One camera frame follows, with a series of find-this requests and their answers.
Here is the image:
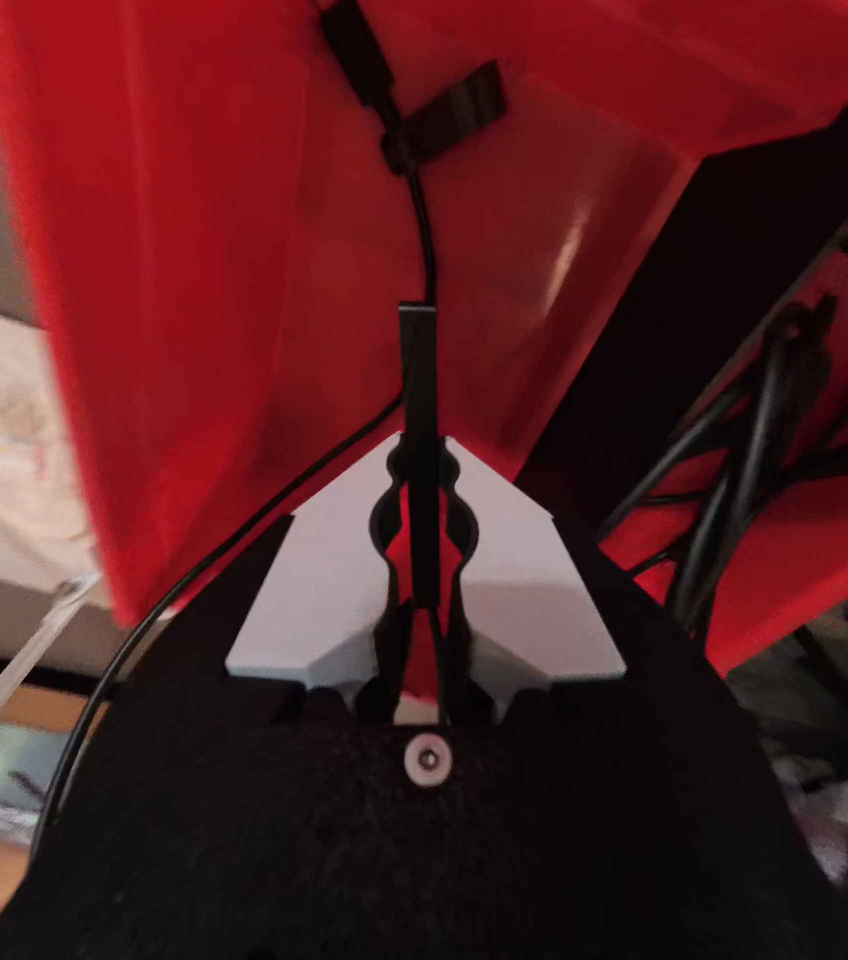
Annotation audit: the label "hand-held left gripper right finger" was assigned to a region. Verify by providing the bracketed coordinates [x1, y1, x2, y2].
[442, 435, 629, 723]

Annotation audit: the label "black cable bundle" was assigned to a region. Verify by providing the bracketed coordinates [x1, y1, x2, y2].
[595, 232, 848, 654]

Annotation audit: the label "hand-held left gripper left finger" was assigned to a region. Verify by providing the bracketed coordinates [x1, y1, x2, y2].
[226, 431, 406, 706]

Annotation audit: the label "red plastic bin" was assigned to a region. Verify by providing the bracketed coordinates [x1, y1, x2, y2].
[0, 0, 848, 676]

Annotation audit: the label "black usb cable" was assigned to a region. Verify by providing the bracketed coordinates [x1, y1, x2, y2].
[32, 0, 509, 864]

